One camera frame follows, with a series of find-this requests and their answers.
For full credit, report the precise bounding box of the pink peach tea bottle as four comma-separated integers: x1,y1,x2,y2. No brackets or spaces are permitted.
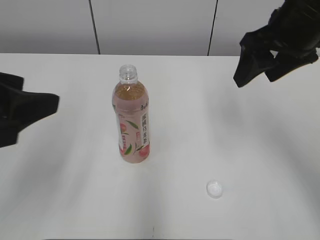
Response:
112,64,150,164

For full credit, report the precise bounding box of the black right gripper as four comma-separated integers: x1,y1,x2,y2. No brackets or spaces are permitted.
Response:
233,0,320,88

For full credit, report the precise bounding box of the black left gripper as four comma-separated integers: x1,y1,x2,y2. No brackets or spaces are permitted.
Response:
0,72,60,148

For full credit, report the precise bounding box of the white bottle cap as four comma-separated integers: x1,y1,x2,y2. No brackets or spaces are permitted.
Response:
206,180,224,199

